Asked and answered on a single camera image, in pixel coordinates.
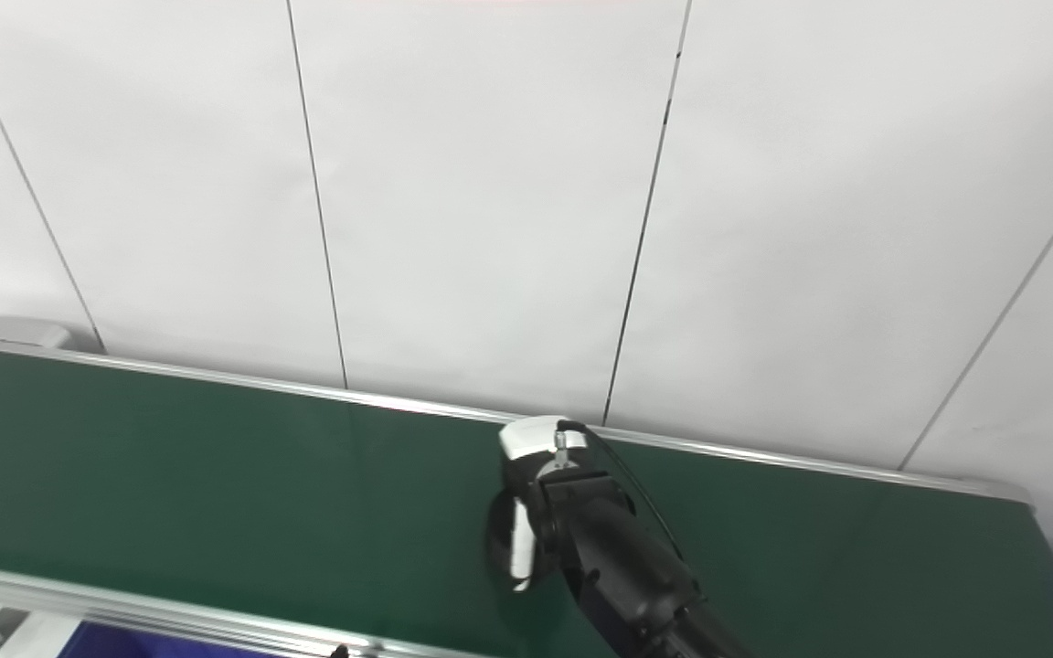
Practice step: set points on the blue bin with white rings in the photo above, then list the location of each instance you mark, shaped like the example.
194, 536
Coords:
124, 642

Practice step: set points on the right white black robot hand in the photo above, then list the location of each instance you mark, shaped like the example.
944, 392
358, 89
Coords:
526, 439

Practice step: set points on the green conveyor belt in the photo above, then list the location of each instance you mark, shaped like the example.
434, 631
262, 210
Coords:
261, 493

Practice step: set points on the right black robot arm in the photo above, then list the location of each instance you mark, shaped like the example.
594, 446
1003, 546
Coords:
618, 557

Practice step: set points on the grey conveyor end cap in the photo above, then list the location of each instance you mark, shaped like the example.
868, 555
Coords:
19, 331

